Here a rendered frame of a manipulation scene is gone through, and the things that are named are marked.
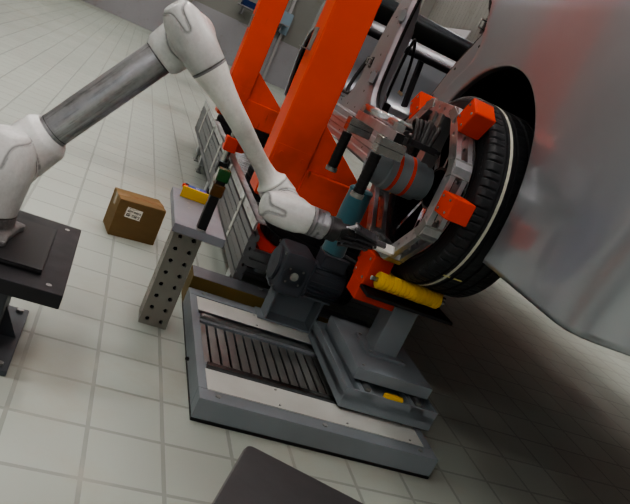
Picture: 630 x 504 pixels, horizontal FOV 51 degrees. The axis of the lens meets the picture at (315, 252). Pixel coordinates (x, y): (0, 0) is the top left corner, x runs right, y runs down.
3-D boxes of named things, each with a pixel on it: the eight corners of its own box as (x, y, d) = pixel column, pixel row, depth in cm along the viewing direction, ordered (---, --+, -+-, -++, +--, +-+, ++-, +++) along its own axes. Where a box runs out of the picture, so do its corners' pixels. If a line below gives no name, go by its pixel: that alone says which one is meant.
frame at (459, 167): (416, 285, 209) (498, 123, 195) (398, 278, 206) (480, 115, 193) (367, 229, 258) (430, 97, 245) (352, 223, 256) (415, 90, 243)
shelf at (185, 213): (222, 248, 213) (226, 240, 212) (171, 231, 207) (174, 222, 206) (213, 209, 252) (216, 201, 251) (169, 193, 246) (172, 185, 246)
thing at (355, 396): (427, 433, 233) (439, 410, 231) (336, 408, 221) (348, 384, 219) (383, 361, 279) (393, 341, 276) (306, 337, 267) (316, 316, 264)
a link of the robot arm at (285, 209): (320, 208, 194) (310, 197, 206) (271, 189, 189) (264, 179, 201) (305, 241, 196) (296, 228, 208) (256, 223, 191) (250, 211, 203)
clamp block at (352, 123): (369, 140, 232) (375, 126, 231) (346, 130, 229) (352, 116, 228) (365, 137, 237) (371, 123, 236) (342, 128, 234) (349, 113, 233)
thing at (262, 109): (309, 151, 458) (330, 104, 449) (238, 122, 441) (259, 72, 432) (304, 146, 473) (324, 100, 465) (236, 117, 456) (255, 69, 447)
